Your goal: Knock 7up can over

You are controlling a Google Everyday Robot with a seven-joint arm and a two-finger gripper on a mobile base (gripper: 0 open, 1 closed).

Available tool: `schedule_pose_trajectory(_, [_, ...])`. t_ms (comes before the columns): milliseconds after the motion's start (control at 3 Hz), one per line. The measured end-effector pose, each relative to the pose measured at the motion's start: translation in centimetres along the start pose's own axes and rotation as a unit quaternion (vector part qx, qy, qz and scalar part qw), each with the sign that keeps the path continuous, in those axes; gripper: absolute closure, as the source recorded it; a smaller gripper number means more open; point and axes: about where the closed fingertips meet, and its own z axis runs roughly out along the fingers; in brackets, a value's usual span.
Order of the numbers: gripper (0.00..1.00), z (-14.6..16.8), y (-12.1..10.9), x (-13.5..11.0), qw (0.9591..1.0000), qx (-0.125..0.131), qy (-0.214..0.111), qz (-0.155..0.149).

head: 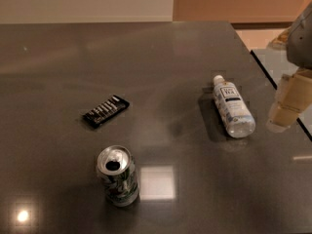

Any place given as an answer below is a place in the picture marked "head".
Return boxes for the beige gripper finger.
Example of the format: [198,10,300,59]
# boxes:
[266,67,312,133]

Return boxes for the green 7up soda can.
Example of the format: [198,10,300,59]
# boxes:
[97,145,139,207]

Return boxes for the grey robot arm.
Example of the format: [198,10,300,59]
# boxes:
[266,2,312,133]

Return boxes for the clear plastic water bottle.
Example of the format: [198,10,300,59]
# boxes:
[213,75,255,138]

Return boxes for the black snack bar wrapper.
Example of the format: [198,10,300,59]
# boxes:
[83,95,130,129]

